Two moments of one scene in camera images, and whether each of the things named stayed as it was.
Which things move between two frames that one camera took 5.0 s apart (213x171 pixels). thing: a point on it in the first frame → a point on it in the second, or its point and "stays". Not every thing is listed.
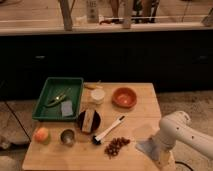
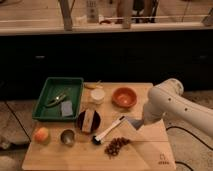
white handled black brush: (97, 139) stays
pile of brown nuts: (112, 149) stays
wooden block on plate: (88, 121) stays
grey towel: (150, 147) → (136, 123)
